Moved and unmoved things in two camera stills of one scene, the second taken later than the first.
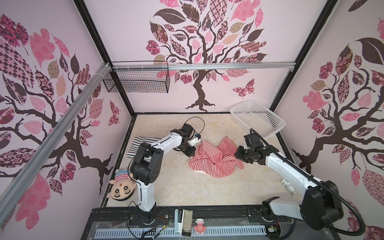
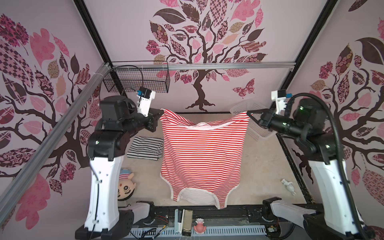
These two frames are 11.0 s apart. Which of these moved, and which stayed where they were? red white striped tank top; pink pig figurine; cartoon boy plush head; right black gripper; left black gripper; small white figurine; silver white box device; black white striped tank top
Moved: left black gripper; red white striped tank top; right black gripper
Stayed: cartoon boy plush head; pink pig figurine; silver white box device; small white figurine; black white striped tank top
